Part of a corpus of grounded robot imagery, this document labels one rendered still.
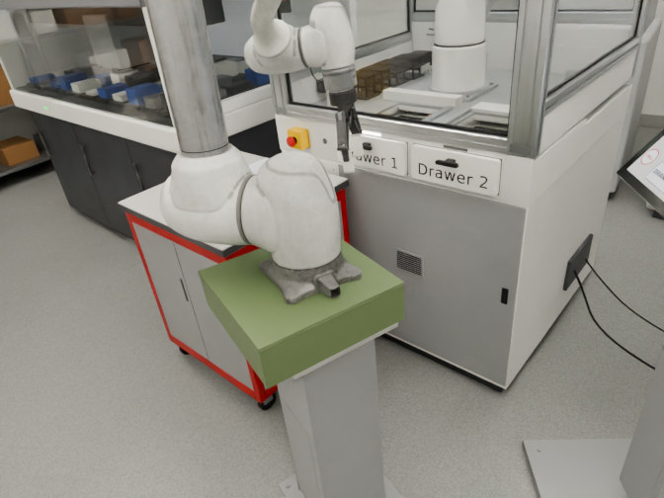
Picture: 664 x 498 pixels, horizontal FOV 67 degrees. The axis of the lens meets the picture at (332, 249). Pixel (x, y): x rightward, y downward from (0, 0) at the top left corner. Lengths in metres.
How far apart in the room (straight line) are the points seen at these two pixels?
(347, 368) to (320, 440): 0.21
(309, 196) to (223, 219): 0.19
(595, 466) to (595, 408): 0.28
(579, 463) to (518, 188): 0.89
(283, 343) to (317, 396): 0.28
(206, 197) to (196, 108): 0.17
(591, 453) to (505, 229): 0.77
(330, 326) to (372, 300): 0.10
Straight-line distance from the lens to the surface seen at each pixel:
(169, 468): 1.97
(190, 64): 1.02
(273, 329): 0.99
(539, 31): 1.39
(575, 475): 1.84
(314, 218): 0.99
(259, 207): 1.01
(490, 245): 1.64
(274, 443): 1.92
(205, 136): 1.04
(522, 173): 1.49
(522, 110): 1.44
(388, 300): 1.08
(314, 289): 1.06
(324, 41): 1.36
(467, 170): 1.54
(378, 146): 1.70
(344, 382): 1.24
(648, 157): 1.34
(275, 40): 1.35
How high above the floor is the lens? 1.49
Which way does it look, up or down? 31 degrees down
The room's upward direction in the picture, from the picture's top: 6 degrees counter-clockwise
